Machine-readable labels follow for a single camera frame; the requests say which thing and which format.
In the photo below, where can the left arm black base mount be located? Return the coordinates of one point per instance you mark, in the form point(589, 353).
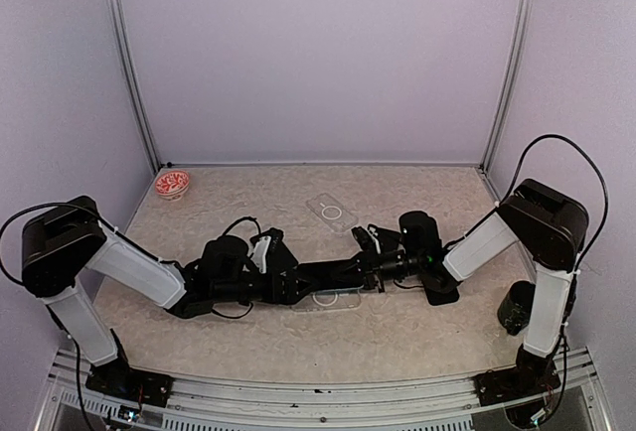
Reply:
point(119, 379)

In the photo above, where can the left aluminium frame post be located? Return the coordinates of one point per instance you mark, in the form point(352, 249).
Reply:
point(140, 117)

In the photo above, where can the clear magsafe phone case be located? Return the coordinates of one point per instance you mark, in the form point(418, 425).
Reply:
point(332, 213)

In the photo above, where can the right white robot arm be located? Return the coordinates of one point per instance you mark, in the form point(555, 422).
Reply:
point(550, 226)

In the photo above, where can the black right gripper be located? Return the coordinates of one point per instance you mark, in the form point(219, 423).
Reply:
point(369, 274)

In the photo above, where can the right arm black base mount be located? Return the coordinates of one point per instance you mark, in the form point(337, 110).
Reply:
point(530, 375)

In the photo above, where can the right aluminium frame post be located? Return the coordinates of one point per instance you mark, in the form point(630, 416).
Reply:
point(514, 61)

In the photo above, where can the red patterned bowl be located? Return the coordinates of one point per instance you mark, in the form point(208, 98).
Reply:
point(172, 185)

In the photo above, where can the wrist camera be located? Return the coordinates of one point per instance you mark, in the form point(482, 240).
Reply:
point(365, 239)
point(259, 254)

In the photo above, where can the dark green cup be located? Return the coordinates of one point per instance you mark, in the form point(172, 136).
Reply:
point(514, 312)

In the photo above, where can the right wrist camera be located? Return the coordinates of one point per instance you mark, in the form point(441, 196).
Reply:
point(365, 239)

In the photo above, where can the aluminium frame post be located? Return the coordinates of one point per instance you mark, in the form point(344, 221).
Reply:
point(514, 61)
point(140, 117)

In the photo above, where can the aluminium table edge rail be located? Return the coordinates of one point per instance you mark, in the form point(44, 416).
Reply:
point(443, 403)

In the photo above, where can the large black teal-edged phone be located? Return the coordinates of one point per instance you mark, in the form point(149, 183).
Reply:
point(323, 271)

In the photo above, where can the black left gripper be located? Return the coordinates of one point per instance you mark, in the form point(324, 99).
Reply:
point(288, 296)

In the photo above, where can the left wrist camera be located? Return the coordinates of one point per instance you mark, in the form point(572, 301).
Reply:
point(259, 254)

